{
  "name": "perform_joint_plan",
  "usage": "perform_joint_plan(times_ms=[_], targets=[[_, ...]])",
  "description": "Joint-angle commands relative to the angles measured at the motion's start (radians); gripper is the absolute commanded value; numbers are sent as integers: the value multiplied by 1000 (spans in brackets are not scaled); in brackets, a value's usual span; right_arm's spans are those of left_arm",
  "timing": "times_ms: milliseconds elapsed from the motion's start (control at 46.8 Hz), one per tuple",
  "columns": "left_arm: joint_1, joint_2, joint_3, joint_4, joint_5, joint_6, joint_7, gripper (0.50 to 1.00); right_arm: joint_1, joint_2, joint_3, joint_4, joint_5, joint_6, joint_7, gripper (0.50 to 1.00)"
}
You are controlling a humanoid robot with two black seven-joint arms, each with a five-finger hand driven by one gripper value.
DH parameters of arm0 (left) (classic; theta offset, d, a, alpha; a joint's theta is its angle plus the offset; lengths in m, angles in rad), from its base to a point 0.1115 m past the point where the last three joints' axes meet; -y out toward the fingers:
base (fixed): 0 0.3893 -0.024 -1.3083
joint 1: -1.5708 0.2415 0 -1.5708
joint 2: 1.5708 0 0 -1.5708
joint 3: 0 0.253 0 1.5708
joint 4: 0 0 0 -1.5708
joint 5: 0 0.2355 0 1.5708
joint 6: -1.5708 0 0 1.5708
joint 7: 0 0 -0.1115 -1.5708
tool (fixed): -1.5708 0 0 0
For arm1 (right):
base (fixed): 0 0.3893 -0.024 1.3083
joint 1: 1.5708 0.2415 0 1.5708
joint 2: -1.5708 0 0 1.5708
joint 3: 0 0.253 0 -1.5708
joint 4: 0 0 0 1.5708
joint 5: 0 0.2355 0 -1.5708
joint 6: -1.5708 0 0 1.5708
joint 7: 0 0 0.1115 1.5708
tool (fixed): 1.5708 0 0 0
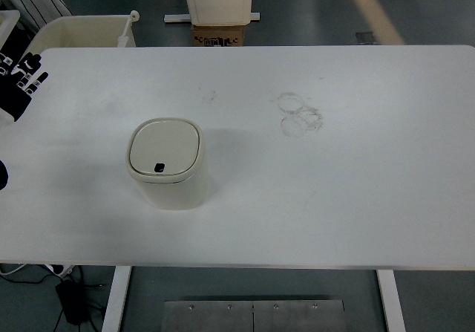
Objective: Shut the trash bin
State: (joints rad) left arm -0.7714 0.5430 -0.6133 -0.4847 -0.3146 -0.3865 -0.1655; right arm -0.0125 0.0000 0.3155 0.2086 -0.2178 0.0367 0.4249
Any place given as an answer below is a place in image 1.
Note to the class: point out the open cream plastic bin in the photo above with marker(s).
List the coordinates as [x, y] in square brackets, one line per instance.
[85, 31]

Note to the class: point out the white table leg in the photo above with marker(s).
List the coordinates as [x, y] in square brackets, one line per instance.
[117, 298]
[391, 302]

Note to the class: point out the brown cardboard box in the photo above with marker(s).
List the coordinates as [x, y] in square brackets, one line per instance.
[217, 31]

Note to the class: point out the grey metal foot bar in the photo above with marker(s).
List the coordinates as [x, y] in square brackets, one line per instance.
[176, 18]

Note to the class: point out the grey floor socket plate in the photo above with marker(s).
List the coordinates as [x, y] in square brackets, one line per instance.
[366, 38]

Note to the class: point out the white box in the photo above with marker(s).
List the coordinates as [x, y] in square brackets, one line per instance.
[9, 16]

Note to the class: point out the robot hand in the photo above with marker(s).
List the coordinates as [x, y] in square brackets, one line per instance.
[15, 98]

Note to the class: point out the small cream lidded trash bin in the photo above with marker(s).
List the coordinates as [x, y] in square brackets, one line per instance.
[163, 146]

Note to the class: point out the white power strip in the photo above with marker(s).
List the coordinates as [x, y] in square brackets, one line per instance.
[61, 269]

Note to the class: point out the black power adapter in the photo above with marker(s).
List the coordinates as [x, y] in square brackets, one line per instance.
[72, 302]

